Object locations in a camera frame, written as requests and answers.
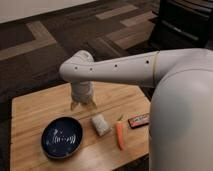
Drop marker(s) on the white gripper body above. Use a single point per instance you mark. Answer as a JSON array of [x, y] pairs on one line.
[[82, 92]]

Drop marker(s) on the orange pepper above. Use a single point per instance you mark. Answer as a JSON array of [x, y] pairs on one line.
[[119, 132]]

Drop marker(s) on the dark blue ceramic bowl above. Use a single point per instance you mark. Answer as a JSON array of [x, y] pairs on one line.
[[61, 137]]

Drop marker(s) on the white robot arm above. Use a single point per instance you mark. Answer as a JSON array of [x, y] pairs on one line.
[[181, 110]]

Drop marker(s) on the white sponge packet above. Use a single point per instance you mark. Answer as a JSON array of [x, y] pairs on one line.
[[101, 125]]

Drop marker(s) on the dark snack bar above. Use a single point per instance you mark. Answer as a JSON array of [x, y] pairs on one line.
[[138, 121]]

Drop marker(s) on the black furniture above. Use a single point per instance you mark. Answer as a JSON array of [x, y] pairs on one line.
[[182, 24]]

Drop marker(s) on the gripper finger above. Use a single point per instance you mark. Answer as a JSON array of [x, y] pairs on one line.
[[92, 105], [74, 105]]

